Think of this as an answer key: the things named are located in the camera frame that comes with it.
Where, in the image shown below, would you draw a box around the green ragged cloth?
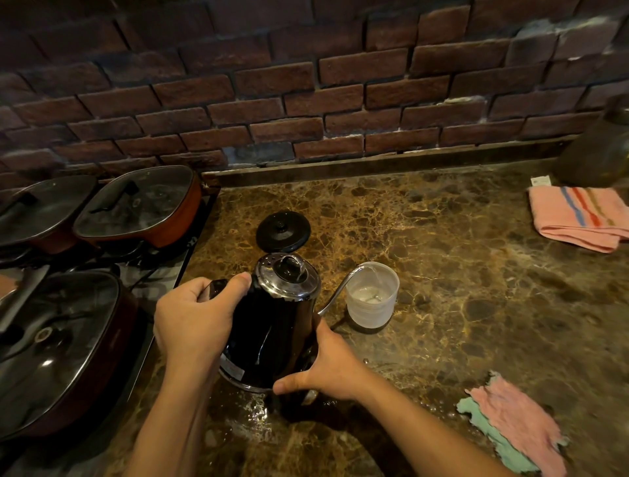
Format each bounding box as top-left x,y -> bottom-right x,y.
456,396 -> 541,474

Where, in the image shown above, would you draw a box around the person's right hand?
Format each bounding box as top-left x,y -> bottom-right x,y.
273,318 -> 377,402

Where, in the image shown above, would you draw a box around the black gas stove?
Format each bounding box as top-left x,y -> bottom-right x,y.
0,183 -> 220,463

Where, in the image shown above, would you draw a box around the square glass pan lid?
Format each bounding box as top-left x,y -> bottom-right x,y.
74,165 -> 195,239
0,175 -> 98,247

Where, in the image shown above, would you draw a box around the steel kettle lid black knob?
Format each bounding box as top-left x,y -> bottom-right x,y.
254,252 -> 321,300

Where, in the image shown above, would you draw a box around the dark glass jar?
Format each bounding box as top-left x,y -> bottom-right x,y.
554,93 -> 629,188

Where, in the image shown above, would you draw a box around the clear plastic cup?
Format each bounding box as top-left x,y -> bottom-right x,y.
345,261 -> 401,330

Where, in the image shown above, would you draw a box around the person's left hand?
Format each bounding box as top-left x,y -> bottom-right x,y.
153,272 -> 253,367

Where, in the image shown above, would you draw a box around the black gooseneck kettle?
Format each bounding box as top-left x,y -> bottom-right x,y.
199,252 -> 370,406

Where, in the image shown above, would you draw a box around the orange square pan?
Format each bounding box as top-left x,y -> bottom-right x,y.
73,165 -> 203,250

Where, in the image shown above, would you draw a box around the pink ragged cloth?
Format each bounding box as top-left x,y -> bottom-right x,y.
465,372 -> 568,477

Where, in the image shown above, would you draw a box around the person's left forearm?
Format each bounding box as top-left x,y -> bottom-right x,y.
124,358 -> 223,477

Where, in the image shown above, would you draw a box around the large dark red pan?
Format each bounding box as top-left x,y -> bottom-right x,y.
0,269 -> 140,443

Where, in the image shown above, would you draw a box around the black round kettle base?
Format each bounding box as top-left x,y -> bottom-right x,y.
256,210 -> 312,254

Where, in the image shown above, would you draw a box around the person's right forearm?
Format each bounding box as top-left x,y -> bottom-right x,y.
353,372 -> 518,477

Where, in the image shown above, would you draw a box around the large glass pan lid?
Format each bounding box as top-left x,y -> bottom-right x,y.
0,265 -> 122,427

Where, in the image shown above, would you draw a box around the pink striped folded towel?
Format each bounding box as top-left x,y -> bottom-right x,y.
528,175 -> 629,254

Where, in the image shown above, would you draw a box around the dark red square pan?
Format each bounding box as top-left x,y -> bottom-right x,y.
0,175 -> 99,255

